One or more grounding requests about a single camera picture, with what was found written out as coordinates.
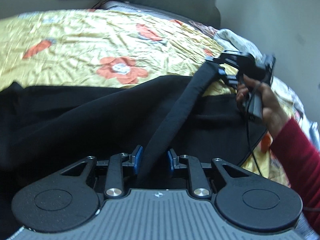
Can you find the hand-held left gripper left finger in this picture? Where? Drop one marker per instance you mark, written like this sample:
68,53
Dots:
137,160

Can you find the yellow floral blanket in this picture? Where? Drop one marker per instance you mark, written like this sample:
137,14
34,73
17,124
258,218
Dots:
75,42

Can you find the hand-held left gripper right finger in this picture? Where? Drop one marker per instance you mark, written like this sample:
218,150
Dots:
170,162

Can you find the person's right hand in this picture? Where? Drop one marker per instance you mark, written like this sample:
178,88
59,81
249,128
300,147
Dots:
272,107

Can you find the black pants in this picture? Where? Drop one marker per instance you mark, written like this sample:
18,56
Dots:
75,117

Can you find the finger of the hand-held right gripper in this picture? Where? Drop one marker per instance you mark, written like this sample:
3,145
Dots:
226,57
228,77

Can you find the patterned pillow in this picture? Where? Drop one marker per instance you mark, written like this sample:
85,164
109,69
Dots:
150,8

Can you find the person's right forearm red sleeve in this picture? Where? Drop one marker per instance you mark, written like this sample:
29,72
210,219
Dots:
300,160

